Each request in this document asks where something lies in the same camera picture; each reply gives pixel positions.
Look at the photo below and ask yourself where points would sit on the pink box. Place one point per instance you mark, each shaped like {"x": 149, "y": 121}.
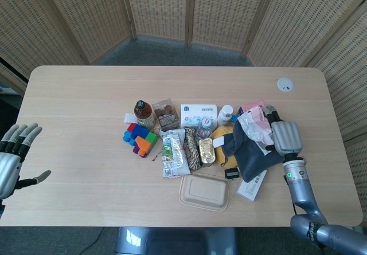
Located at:
{"x": 250, "y": 106}

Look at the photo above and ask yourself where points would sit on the dark blue cloth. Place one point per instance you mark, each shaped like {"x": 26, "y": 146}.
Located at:
{"x": 252, "y": 163}

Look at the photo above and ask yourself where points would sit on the clear cookie package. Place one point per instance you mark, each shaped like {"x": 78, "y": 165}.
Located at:
{"x": 165, "y": 114}

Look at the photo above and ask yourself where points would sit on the white and blue box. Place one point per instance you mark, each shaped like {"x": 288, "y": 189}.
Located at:
{"x": 198, "y": 113}

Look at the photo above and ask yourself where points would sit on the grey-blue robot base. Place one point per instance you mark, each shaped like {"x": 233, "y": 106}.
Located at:
{"x": 172, "y": 242}

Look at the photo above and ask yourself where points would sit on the small black clip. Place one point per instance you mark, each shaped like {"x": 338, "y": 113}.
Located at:
{"x": 231, "y": 174}

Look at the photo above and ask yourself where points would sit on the green white snack packet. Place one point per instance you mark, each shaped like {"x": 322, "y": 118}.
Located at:
{"x": 173, "y": 154}

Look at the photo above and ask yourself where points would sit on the colourful block toy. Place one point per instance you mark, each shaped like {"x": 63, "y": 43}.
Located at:
{"x": 142, "y": 140}

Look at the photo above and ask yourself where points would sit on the beige pulp food container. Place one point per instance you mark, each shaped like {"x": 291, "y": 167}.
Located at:
{"x": 204, "y": 192}

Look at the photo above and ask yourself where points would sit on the flat white box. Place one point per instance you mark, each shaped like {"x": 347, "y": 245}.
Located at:
{"x": 249, "y": 190}

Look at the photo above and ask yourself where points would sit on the white pill bottle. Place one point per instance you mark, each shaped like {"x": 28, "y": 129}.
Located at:
{"x": 225, "y": 116}

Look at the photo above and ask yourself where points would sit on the small clear water bottle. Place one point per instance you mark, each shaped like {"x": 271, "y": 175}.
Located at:
{"x": 205, "y": 127}

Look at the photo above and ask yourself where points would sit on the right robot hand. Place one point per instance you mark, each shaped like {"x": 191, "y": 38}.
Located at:
{"x": 286, "y": 137}

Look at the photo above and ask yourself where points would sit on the woven folding screen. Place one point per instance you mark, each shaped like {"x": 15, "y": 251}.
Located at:
{"x": 86, "y": 8}

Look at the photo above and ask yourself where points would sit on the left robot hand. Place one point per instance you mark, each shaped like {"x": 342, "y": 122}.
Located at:
{"x": 8, "y": 166}

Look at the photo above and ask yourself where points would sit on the clear pink snack bag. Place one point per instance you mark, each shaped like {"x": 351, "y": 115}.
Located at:
{"x": 253, "y": 127}

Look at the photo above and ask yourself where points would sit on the small blue packet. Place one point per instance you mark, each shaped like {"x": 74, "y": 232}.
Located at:
{"x": 235, "y": 118}

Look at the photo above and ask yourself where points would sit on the white paper slip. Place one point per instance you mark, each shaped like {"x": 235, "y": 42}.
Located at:
{"x": 130, "y": 117}

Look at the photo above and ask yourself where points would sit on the yellow plush toy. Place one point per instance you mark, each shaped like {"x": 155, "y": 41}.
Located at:
{"x": 220, "y": 131}

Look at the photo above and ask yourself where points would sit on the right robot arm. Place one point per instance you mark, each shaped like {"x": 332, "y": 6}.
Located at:
{"x": 304, "y": 197}

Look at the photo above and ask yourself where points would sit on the brown tea bottle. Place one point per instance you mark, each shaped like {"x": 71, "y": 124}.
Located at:
{"x": 144, "y": 114}

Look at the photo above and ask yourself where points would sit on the gold tin can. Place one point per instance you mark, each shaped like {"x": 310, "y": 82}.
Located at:
{"x": 207, "y": 152}

